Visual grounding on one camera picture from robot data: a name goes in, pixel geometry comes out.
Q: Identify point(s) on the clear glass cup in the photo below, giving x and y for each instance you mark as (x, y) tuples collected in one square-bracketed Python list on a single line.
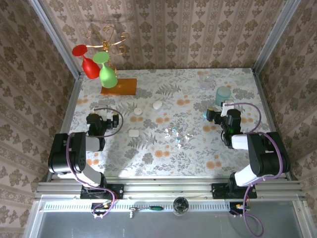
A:
[(205, 84)]

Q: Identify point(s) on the white oval earbud case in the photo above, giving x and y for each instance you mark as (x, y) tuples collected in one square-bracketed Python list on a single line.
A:
[(157, 104)]

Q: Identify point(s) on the black power connector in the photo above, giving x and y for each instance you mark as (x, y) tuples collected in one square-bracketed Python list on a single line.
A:
[(235, 207), (99, 205)]

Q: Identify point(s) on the white round earbud case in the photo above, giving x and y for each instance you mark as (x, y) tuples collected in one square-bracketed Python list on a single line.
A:
[(138, 111)]

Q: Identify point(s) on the grey metal sheet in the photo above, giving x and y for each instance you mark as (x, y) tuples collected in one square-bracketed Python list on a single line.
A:
[(161, 228)]

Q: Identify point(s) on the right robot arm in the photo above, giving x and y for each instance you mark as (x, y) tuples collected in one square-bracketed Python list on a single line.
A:
[(270, 158)]

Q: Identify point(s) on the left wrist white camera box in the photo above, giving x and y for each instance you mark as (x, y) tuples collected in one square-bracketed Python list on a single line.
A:
[(106, 114)]

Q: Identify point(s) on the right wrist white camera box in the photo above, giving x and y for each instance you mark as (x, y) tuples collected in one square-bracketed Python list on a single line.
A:
[(226, 109)]

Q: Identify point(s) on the aluminium frame post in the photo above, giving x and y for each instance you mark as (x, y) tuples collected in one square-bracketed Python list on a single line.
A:
[(59, 39), (275, 37)]

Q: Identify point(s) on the white rectangular earbud case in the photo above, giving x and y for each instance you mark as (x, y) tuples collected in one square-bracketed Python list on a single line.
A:
[(133, 133)]

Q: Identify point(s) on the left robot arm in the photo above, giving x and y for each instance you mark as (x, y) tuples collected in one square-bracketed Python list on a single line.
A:
[(62, 153)]

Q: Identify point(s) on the red plastic wine glass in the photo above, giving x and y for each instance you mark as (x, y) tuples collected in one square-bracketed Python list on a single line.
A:
[(90, 68)]

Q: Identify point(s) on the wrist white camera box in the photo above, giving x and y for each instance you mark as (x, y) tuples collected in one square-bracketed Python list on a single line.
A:
[(226, 109), (106, 114)]

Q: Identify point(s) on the teal round earbud case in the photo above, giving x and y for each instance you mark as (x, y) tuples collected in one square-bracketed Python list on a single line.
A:
[(205, 114)]

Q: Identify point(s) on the green plastic wine glass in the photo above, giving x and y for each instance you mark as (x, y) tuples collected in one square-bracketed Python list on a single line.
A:
[(107, 77)]

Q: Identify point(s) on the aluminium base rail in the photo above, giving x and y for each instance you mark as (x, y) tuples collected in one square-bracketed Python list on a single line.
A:
[(161, 188)]

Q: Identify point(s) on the teal frosted cup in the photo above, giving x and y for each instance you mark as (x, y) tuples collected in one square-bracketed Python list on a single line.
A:
[(223, 95)]

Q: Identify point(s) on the round glass jar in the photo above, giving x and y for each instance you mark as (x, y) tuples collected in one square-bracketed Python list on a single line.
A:
[(180, 205)]

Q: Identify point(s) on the aluminium side rail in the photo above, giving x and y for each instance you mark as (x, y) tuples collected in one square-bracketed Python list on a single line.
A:
[(264, 99), (71, 99)]

